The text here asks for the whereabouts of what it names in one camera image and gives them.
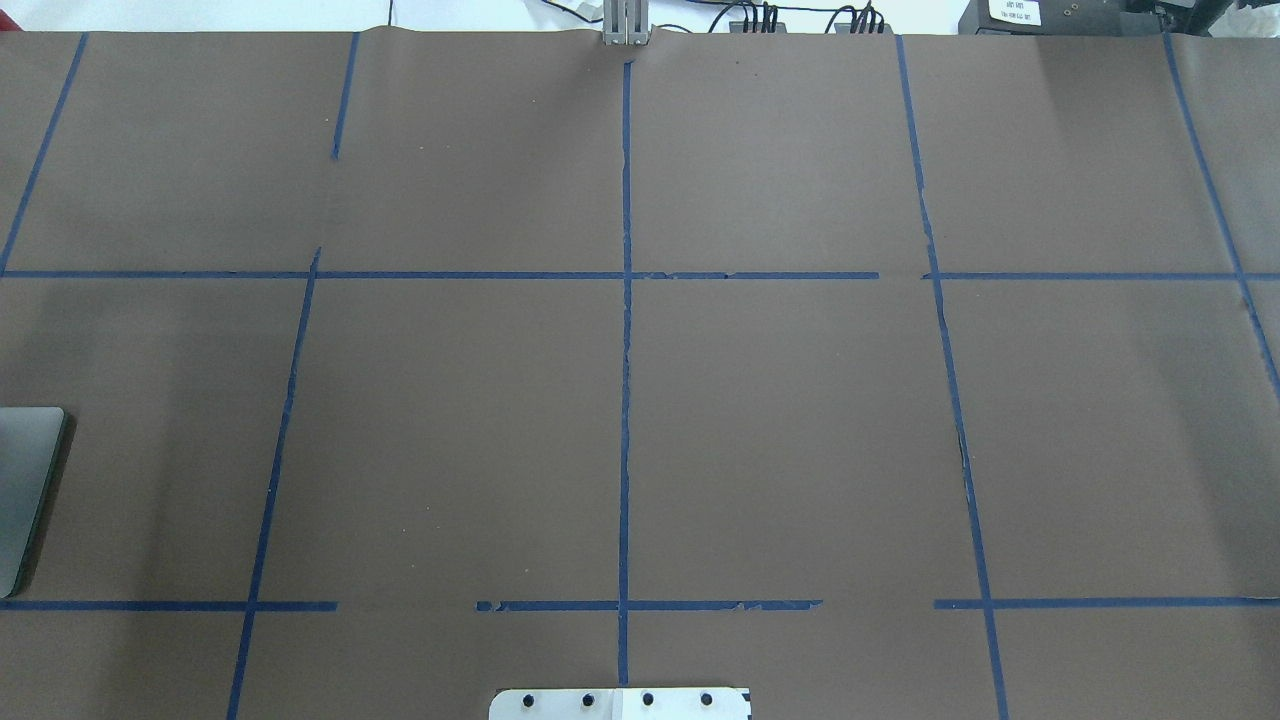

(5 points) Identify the black box with label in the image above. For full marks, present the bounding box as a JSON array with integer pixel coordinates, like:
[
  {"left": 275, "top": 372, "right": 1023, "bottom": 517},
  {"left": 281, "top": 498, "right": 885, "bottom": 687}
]
[{"left": 957, "top": 1, "right": 1165, "bottom": 37}]

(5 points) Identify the grey aluminium post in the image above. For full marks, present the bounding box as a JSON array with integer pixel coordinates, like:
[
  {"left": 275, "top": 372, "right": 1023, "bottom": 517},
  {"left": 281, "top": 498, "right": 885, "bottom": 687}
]
[{"left": 602, "top": 0, "right": 652, "bottom": 46}]

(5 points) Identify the silver closed laptop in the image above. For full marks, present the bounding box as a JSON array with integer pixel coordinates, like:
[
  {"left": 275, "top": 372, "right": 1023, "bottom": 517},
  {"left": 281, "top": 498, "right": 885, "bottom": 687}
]
[{"left": 1, "top": 406, "right": 68, "bottom": 600}]

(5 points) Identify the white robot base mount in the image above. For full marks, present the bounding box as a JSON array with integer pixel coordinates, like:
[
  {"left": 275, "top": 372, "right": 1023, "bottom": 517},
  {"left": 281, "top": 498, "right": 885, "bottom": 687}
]
[{"left": 488, "top": 687, "right": 753, "bottom": 719}]

